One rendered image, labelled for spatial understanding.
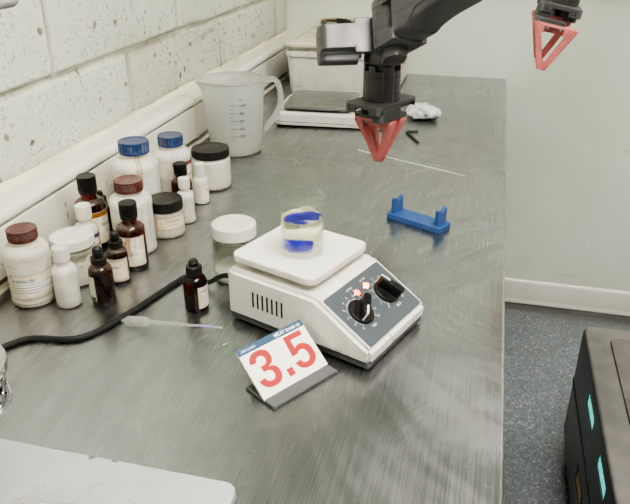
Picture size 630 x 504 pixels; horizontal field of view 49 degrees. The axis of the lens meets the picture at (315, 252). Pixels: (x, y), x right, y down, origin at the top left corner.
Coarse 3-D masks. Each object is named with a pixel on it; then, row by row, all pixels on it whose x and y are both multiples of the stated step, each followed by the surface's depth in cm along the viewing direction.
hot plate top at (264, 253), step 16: (256, 240) 84; (272, 240) 84; (336, 240) 84; (352, 240) 84; (240, 256) 80; (256, 256) 80; (272, 256) 80; (320, 256) 80; (336, 256) 80; (352, 256) 81; (272, 272) 78; (288, 272) 76; (304, 272) 76; (320, 272) 76
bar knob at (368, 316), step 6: (366, 294) 76; (354, 300) 77; (360, 300) 77; (366, 300) 75; (348, 306) 76; (354, 306) 76; (360, 306) 76; (366, 306) 75; (354, 312) 75; (360, 312) 75; (366, 312) 74; (372, 312) 77; (354, 318) 75; (360, 318) 75; (366, 318) 75; (372, 318) 76
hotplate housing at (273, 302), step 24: (240, 264) 82; (360, 264) 82; (240, 288) 81; (264, 288) 79; (288, 288) 77; (312, 288) 77; (336, 288) 77; (240, 312) 83; (264, 312) 80; (288, 312) 78; (312, 312) 76; (312, 336) 77; (336, 336) 75; (384, 336) 76; (360, 360) 74
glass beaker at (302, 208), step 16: (288, 192) 80; (304, 192) 81; (320, 192) 80; (288, 208) 77; (304, 208) 76; (320, 208) 77; (288, 224) 78; (304, 224) 77; (320, 224) 78; (288, 240) 79; (304, 240) 78; (320, 240) 79; (288, 256) 80; (304, 256) 79
